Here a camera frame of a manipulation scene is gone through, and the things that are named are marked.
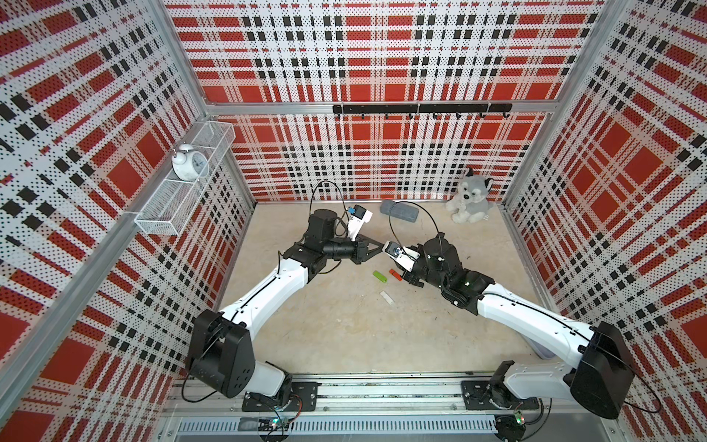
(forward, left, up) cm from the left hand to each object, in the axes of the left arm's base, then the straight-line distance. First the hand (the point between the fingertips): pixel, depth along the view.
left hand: (387, 247), depth 75 cm
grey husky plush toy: (+30, -34, -14) cm, 48 cm away
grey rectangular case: (+37, -8, -25) cm, 46 cm away
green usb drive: (+5, +1, -26) cm, 26 cm away
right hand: (+1, -4, -3) cm, 5 cm away
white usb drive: (-5, -2, -25) cm, 26 cm away
